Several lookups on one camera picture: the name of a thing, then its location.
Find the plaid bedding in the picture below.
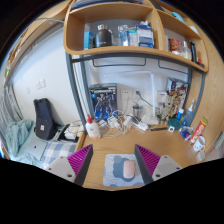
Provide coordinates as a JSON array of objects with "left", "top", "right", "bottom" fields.
[{"left": 39, "top": 139, "right": 78, "bottom": 169}]

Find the black pen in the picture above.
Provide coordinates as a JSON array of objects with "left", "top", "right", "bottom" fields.
[{"left": 149, "top": 126, "right": 169, "bottom": 132}]

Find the blue snack packet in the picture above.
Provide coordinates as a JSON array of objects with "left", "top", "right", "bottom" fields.
[{"left": 179, "top": 125, "right": 194, "bottom": 141}]

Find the black backpack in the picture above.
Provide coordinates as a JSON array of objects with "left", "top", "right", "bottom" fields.
[{"left": 33, "top": 97, "right": 58, "bottom": 141}]

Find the beige robot figure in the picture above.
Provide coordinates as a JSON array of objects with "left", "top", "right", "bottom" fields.
[{"left": 159, "top": 96, "right": 178, "bottom": 124}]

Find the white red-pump lotion bottle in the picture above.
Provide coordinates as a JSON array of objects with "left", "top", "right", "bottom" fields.
[{"left": 85, "top": 113, "right": 102, "bottom": 141}]

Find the grey laptop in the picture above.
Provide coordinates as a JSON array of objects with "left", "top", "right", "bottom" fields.
[{"left": 24, "top": 136, "right": 48, "bottom": 162}]

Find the metal cup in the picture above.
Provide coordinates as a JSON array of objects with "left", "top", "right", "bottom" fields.
[{"left": 132, "top": 104, "right": 144, "bottom": 121}]

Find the white desk lamp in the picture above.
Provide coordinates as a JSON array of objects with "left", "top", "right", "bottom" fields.
[{"left": 103, "top": 69, "right": 161, "bottom": 127}]

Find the white power strip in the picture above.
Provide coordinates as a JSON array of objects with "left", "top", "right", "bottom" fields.
[{"left": 133, "top": 121, "right": 149, "bottom": 132}]

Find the pink computer mouse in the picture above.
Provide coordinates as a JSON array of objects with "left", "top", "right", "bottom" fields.
[{"left": 121, "top": 159, "right": 136, "bottom": 180}]

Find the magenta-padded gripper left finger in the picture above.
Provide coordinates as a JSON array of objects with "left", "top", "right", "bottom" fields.
[{"left": 44, "top": 143, "right": 94, "bottom": 187}]

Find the blue spray bottle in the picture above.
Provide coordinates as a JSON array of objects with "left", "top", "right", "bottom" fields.
[{"left": 182, "top": 99, "right": 196, "bottom": 128}]

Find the white and blue mouse pad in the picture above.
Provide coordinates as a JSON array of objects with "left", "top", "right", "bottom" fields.
[{"left": 102, "top": 153, "right": 146, "bottom": 188}]

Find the wooden shelf unit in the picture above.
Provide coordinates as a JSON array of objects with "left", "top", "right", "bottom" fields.
[{"left": 63, "top": 0, "right": 209, "bottom": 74}]

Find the teal round container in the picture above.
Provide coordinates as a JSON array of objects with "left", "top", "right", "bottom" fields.
[{"left": 167, "top": 118, "right": 182, "bottom": 131}]

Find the blue model kit box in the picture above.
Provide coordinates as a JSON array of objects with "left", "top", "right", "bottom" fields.
[{"left": 88, "top": 83, "right": 118, "bottom": 121}]

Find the colourful printed box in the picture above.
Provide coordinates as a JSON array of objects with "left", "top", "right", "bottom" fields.
[{"left": 166, "top": 77, "right": 189, "bottom": 114}]

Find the white charger block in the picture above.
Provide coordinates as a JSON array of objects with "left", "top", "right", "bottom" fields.
[{"left": 107, "top": 115, "right": 118, "bottom": 128}]

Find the teal blanket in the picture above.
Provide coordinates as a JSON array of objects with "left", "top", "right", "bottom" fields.
[{"left": 4, "top": 119, "right": 36, "bottom": 158}]

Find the red and yellow chip can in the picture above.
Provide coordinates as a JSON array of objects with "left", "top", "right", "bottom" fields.
[{"left": 189, "top": 117, "right": 208, "bottom": 145}]

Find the clear plastic cup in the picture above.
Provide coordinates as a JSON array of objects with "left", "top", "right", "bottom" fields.
[{"left": 195, "top": 149, "right": 207, "bottom": 163}]

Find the white mug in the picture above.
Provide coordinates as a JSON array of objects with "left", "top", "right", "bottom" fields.
[{"left": 193, "top": 135, "right": 207, "bottom": 153}]

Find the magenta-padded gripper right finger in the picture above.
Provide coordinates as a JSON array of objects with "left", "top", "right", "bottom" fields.
[{"left": 134, "top": 143, "right": 183, "bottom": 185}]

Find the wooden wardrobe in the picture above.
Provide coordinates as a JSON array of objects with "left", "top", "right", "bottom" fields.
[{"left": 191, "top": 29, "right": 224, "bottom": 154}]

